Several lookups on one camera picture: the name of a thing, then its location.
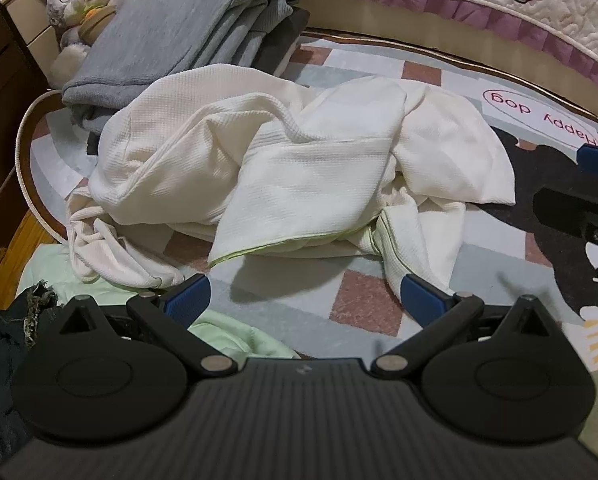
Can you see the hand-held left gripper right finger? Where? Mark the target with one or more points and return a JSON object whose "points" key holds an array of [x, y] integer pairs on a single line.
{"points": [[424, 300]]}

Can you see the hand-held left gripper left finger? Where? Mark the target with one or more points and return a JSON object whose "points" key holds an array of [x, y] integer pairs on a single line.
{"points": [[186, 300]]}

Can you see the white knit garment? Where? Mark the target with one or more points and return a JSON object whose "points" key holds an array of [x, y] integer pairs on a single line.
{"points": [[279, 160]]}

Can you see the checkered cartoon rug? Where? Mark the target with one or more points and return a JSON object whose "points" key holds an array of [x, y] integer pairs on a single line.
{"points": [[369, 305]]}

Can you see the light green quilted garment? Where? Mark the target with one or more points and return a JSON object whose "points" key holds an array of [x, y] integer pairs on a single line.
{"points": [[239, 340]]}

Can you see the quilted bedspread with red print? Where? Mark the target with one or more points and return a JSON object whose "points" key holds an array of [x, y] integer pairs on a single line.
{"points": [[529, 15]]}

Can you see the light grey folded garment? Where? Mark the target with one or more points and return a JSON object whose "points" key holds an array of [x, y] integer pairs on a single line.
{"points": [[271, 15]]}

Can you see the beige bed frame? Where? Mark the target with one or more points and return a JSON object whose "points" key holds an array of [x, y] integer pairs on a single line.
{"points": [[429, 35]]}

